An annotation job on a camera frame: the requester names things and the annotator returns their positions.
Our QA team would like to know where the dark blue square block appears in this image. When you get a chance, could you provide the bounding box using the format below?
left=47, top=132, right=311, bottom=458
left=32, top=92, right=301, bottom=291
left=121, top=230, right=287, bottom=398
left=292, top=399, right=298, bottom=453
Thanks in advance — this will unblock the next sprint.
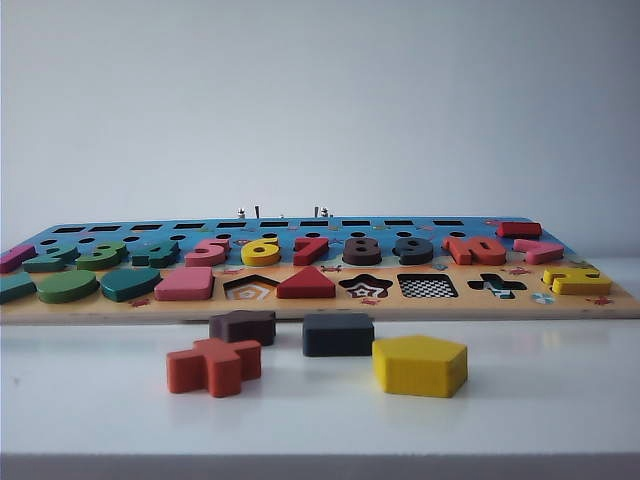
left=302, top=313, right=376, bottom=358

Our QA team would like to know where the colourful wooden puzzle board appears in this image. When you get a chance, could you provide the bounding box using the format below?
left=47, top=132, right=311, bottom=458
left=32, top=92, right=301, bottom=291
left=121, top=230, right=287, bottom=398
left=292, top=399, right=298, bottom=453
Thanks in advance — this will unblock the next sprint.
left=0, top=215, right=640, bottom=326

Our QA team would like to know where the red number seven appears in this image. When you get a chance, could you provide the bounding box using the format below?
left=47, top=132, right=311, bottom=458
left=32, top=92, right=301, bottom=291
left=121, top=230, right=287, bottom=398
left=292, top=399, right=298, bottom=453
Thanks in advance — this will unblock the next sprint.
left=292, top=235, right=331, bottom=267

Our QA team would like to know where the brown number eight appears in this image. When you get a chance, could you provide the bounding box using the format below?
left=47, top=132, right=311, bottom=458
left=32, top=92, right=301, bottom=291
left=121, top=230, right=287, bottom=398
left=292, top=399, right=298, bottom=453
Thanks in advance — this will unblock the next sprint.
left=342, top=236, right=385, bottom=267

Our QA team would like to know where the red triangle block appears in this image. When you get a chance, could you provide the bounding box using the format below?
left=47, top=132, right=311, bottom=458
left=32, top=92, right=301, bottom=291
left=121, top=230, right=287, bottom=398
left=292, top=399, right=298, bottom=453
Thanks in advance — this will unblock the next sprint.
left=276, top=265, right=337, bottom=300

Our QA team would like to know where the yellow number six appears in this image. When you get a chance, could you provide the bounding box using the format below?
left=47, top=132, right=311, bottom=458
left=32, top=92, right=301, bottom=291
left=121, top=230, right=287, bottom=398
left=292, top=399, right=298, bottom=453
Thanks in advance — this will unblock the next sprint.
left=240, top=236, right=281, bottom=268

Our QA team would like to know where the dark blue number nine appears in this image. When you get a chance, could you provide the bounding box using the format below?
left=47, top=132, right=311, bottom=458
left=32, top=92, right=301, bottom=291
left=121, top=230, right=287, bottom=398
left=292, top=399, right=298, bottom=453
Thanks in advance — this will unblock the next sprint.
left=392, top=236, right=436, bottom=266

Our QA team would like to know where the brown star block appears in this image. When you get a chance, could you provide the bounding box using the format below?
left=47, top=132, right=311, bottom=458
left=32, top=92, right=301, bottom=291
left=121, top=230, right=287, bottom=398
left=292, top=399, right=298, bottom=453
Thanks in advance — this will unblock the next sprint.
left=208, top=309, right=278, bottom=347

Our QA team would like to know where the pink number five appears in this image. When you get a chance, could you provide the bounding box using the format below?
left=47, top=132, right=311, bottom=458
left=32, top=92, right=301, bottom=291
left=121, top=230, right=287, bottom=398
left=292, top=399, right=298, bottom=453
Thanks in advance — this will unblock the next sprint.
left=183, top=235, right=232, bottom=268

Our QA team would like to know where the orange number ten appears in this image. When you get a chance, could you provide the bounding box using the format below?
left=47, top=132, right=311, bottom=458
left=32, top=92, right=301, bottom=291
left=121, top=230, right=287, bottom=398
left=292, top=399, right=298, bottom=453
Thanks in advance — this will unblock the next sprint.
left=442, top=234, right=514, bottom=266

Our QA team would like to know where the pink square block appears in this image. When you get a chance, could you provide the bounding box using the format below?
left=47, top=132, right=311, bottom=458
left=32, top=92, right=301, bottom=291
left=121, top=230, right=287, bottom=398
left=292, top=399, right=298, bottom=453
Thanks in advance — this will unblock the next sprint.
left=153, top=266, right=215, bottom=302

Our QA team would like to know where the yellow pentagon block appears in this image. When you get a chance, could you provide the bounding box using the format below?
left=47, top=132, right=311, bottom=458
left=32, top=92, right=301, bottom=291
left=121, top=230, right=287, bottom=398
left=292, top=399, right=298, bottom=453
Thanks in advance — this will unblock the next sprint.
left=371, top=334, right=469, bottom=400

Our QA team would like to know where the teal number four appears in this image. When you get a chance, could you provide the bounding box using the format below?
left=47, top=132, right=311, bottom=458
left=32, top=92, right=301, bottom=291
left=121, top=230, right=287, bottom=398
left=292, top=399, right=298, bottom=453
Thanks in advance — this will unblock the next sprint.
left=130, top=240, right=181, bottom=269

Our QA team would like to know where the orange cross block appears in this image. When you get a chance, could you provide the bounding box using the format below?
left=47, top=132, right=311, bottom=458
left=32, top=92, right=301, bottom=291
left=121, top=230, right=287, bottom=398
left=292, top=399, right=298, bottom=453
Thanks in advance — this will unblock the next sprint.
left=166, top=337, right=263, bottom=399

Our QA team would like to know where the teal heart block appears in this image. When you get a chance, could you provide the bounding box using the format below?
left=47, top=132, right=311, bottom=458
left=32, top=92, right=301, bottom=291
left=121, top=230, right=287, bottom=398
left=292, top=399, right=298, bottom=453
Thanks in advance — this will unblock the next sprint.
left=99, top=268, right=160, bottom=303

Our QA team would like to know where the red minus symbol block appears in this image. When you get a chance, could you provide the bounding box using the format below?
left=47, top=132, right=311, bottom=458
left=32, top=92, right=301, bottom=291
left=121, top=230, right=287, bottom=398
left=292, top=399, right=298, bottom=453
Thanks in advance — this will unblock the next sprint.
left=496, top=221, right=543, bottom=239

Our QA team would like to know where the pink angle symbol block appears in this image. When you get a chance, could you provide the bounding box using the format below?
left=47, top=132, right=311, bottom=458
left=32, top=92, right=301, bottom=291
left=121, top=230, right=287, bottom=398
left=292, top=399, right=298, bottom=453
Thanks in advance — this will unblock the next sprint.
left=513, top=239, right=565, bottom=265

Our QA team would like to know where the green number three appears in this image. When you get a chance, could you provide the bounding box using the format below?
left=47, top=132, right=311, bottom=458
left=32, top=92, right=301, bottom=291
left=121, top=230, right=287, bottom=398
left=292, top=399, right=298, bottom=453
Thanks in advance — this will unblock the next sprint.
left=75, top=241, right=129, bottom=272

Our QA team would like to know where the green circle block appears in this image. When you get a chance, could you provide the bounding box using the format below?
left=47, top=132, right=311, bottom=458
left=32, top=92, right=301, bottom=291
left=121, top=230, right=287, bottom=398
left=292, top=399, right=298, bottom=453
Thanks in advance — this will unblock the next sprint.
left=37, top=269, right=100, bottom=305

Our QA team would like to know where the yellow equals symbol block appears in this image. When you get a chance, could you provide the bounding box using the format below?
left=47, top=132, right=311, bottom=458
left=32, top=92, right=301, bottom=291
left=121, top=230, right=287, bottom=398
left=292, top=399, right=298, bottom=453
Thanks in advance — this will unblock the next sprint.
left=541, top=267, right=615, bottom=297

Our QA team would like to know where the teal number two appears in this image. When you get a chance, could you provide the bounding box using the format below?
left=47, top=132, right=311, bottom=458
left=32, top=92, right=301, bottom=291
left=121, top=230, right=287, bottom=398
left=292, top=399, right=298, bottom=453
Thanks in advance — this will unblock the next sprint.
left=22, top=243, right=81, bottom=274

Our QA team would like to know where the pink number one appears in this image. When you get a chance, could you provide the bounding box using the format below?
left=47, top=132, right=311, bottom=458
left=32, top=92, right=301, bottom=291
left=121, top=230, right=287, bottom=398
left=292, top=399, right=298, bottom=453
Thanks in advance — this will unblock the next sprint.
left=0, top=244, right=37, bottom=275

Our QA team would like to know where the teal rectangle block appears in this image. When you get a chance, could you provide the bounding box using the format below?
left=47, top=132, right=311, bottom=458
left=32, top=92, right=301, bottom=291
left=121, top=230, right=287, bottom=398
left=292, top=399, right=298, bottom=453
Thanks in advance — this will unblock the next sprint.
left=0, top=272, right=38, bottom=305

